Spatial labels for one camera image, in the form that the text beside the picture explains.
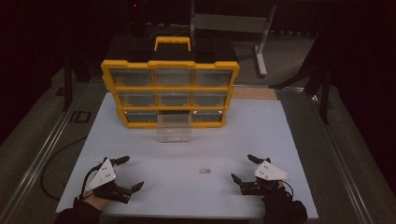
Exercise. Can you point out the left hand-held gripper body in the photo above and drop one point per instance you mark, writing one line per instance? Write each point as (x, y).
(102, 175)

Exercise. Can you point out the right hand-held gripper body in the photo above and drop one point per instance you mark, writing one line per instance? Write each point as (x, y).
(269, 174)

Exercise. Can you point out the person's left hand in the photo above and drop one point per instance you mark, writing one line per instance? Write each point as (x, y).
(97, 200)

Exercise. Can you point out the person's right hand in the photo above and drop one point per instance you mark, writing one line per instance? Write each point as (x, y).
(277, 200)

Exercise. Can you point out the small screw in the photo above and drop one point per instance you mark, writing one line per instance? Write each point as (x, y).
(205, 170)

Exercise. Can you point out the clear plastic drawer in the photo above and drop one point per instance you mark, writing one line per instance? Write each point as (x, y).
(173, 133)

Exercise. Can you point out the brown wooden board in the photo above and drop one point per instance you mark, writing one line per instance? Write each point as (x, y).
(253, 93)

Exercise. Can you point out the set of closed clear drawers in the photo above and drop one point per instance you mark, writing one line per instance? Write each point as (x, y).
(133, 77)

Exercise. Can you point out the dark metal stand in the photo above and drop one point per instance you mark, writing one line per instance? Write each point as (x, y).
(67, 84)
(323, 93)

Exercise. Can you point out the yellow and black organizer cabinet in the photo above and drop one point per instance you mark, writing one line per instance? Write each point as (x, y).
(169, 64)

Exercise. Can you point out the grey metal stand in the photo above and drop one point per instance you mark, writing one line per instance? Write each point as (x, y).
(230, 22)

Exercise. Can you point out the dark device with red light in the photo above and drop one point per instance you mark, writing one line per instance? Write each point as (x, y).
(137, 18)

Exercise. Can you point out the aluminium rail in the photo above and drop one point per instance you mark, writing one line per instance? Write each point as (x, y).
(34, 168)
(345, 161)

